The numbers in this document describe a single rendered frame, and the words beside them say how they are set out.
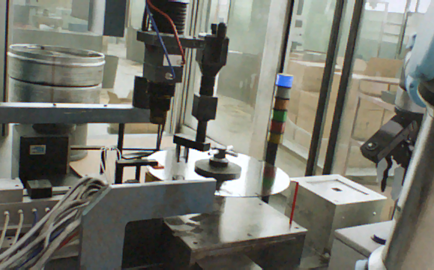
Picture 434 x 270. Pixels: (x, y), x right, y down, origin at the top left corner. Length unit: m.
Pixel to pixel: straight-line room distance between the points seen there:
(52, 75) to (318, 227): 0.90
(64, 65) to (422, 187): 1.20
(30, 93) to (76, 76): 0.15
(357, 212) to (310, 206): 0.11
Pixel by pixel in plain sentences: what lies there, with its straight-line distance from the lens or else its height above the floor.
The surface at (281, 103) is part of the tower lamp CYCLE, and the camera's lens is 1.36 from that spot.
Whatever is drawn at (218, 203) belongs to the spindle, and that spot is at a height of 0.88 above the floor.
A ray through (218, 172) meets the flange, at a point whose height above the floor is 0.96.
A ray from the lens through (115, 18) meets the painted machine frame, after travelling 1.09.
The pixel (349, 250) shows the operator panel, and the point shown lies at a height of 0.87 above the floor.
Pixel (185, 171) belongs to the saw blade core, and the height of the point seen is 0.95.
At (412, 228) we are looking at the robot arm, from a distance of 0.66.
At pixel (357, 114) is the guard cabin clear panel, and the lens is 1.44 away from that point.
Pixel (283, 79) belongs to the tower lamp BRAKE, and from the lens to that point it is 1.35.
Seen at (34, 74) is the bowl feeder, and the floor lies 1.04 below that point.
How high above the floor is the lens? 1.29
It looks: 14 degrees down
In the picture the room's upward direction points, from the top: 8 degrees clockwise
